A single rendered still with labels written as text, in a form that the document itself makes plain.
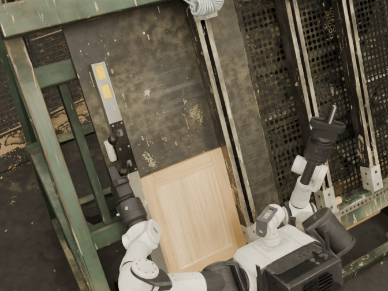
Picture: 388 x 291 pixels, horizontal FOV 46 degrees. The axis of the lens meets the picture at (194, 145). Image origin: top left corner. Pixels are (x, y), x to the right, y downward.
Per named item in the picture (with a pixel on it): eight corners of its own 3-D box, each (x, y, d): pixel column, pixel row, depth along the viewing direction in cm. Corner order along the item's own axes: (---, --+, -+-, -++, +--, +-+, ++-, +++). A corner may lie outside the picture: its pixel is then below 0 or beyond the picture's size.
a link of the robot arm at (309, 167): (331, 150, 165) (321, 175, 171) (303, 140, 169) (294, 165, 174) (325, 163, 156) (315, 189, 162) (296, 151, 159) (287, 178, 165)
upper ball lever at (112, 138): (117, 137, 168) (108, 147, 155) (114, 127, 167) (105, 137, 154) (126, 135, 167) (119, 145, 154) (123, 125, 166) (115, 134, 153)
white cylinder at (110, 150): (103, 141, 169) (109, 161, 171) (104, 142, 166) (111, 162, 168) (110, 138, 170) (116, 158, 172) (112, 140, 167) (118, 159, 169)
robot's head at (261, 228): (279, 228, 148) (282, 209, 144) (268, 243, 142) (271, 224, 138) (261, 222, 151) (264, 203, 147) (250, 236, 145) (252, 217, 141)
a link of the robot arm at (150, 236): (130, 227, 154) (123, 248, 141) (152, 215, 152) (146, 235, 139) (141, 241, 156) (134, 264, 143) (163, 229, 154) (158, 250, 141)
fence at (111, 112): (159, 291, 186) (163, 295, 183) (88, 64, 163) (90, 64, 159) (170, 286, 188) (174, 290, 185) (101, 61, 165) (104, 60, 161)
